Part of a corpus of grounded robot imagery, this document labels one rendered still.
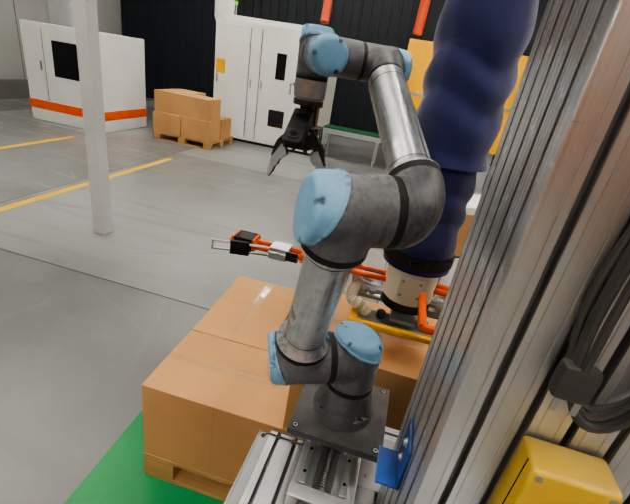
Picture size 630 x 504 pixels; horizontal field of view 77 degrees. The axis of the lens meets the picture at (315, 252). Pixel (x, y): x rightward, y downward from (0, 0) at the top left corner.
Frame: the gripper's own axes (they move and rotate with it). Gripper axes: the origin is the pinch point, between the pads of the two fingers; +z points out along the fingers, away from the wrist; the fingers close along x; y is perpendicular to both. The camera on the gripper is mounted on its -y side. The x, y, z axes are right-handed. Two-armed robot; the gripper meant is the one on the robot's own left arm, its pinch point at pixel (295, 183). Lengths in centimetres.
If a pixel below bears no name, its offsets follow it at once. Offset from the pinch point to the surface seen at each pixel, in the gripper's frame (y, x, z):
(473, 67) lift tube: 18, -36, -33
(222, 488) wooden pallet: 13, 18, 150
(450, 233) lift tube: 21.9, -43.3, 11.0
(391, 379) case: 11, -38, 61
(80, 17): 202, 243, -32
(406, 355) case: 22, -42, 58
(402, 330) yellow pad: 16, -38, 45
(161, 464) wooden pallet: 9, 46, 141
